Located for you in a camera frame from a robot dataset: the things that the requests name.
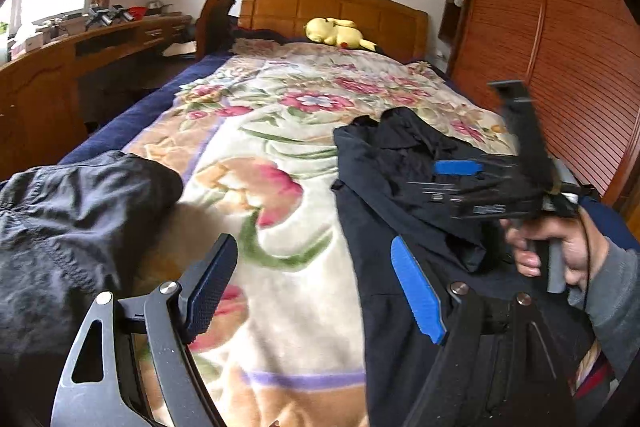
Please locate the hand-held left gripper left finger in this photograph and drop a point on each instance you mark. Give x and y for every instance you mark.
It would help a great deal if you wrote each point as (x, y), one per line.
(210, 292)

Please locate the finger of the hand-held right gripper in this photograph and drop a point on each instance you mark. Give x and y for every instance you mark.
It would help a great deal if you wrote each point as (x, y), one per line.
(440, 196)
(457, 167)

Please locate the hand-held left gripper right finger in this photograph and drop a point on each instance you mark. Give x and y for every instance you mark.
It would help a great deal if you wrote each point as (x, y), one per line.
(415, 292)

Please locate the dark navy jacket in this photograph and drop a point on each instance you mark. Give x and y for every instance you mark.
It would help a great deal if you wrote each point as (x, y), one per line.
(370, 187)

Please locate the person's right forearm grey sleeve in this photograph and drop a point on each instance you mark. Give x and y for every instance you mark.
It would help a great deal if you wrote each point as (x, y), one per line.
(615, 307)

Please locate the person's right hand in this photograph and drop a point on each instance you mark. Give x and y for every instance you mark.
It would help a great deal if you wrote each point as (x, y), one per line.
(582, 252)

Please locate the floral blanket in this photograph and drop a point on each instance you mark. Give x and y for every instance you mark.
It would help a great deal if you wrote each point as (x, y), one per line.
(280, 187)

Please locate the dark grey pants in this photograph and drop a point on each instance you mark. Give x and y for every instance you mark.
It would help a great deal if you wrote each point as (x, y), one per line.
(75, 227)

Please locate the wooden louvered wardrobe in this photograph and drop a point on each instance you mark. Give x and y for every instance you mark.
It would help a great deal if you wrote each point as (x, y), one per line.
(500, 7)

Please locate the yellow plush toy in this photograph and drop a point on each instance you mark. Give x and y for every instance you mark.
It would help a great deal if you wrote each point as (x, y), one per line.
(330, 32)

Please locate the wooden bed headboard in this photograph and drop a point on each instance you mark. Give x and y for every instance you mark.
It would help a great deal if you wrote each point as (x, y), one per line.
(350, 7)

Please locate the navy blue bed sheet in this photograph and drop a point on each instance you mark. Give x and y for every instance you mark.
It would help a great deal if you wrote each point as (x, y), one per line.
(150, 102)

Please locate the dark cloth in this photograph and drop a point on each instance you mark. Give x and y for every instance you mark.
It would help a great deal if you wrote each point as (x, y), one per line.
(260, 36)

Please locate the wooden desk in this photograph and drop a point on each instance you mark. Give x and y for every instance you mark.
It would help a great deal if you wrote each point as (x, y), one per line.
(45, 82)

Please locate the dark wooden chair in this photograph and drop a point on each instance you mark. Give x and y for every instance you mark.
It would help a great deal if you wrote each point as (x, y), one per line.
(212, 22)

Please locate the red bowl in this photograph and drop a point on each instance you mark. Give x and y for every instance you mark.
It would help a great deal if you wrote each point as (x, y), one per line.
(137, 12)

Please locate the black metal gripper tool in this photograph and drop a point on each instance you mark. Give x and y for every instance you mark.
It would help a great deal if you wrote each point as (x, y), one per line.
(120, 13)
(96, 17)

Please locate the pink tissue box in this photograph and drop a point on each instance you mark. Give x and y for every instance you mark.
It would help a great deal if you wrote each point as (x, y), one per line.
(27, 44)

